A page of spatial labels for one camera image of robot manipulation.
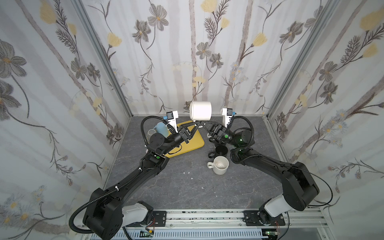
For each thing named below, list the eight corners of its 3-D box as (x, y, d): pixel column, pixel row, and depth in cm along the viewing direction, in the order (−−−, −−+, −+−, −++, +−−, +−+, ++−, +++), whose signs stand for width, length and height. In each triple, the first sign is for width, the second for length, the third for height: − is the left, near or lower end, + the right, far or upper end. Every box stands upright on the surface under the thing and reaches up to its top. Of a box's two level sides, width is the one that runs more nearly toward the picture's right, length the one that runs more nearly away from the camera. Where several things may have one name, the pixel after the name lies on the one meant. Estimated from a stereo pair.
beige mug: (207, 175, 91) (208, 168, 83) (206, 162, 96) (208, 155, 89) (227, 175, 91) (230, 168, 84) (225, 162, 96) (228, 155, 89)
